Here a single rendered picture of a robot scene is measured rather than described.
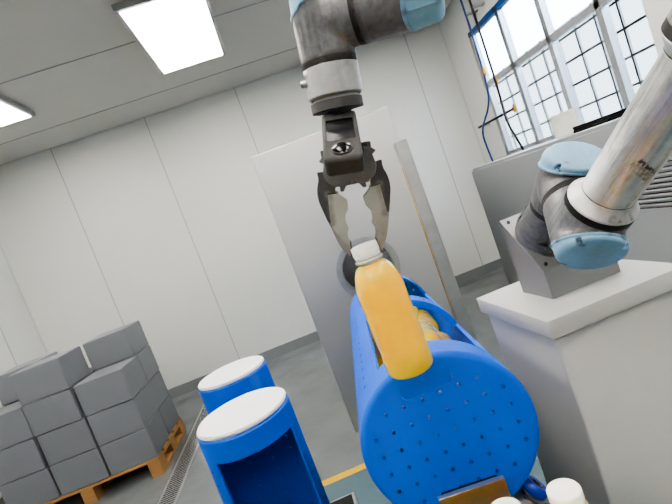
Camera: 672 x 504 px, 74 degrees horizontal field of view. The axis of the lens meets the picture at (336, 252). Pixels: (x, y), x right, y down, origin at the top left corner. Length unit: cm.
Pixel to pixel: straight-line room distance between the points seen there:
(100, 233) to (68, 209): 46
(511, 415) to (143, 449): 367
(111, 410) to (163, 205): 269
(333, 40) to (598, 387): 83
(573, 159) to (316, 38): 56
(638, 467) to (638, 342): 26
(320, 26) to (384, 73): 561
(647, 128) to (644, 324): 47
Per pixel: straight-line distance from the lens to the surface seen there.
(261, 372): 184
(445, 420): 76
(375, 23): 61
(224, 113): 594
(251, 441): 132
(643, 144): 77
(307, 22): 62
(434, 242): 213
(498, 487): 75
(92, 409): 420
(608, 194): 83
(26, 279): 650
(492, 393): 76
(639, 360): 111
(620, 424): 113
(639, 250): 265
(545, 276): 106
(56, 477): 451
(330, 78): 60
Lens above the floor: 149
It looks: 5 degrees down
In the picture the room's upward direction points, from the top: 20 degrees counter-clockwise
